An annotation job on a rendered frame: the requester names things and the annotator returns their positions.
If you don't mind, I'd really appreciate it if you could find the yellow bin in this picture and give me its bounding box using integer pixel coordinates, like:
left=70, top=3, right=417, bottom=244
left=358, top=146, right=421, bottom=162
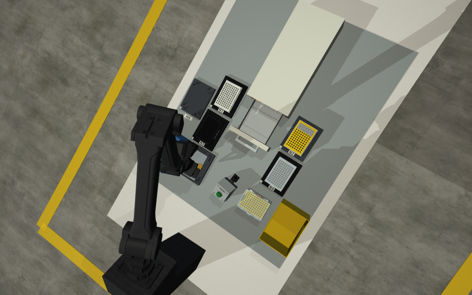
left=259, top=199, right=310, bottom=258

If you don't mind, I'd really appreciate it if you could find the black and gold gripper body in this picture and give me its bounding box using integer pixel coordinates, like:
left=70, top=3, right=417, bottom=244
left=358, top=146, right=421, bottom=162
left=182, top=159, right=200, bottom=179

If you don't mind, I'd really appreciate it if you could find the large cream rectangular box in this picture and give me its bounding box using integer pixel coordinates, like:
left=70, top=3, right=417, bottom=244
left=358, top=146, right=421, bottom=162
left=229, top=0, right=345, bottom=152

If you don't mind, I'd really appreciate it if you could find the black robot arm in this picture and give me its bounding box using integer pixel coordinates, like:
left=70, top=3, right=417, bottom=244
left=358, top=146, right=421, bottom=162
left=117, top=103, right=199, bottom=289

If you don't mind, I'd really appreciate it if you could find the blue open-top bin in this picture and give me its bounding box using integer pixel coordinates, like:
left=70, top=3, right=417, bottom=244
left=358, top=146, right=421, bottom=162
left=175, top=135, right=190, bottom=143

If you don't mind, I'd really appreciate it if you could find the white assay plate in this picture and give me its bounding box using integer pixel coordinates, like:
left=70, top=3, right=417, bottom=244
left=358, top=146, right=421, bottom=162
left=214, top=80, right=242, bottom=113

